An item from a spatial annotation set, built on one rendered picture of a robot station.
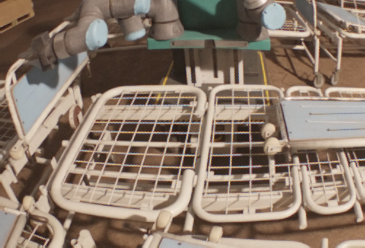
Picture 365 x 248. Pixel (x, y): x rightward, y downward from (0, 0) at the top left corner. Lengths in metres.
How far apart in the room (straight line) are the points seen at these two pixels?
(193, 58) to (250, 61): 0.39
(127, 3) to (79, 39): 0.19
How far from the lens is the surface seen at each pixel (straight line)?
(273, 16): 1.62
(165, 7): 1.82
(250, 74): 2.30
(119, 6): 1.10
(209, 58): 2.15
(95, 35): 1.03
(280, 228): 1.72
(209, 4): 1.94
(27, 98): 1.26
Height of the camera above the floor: 1.34
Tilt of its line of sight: 31 degrees down
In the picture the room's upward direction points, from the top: 6 degrees counter-clockwise
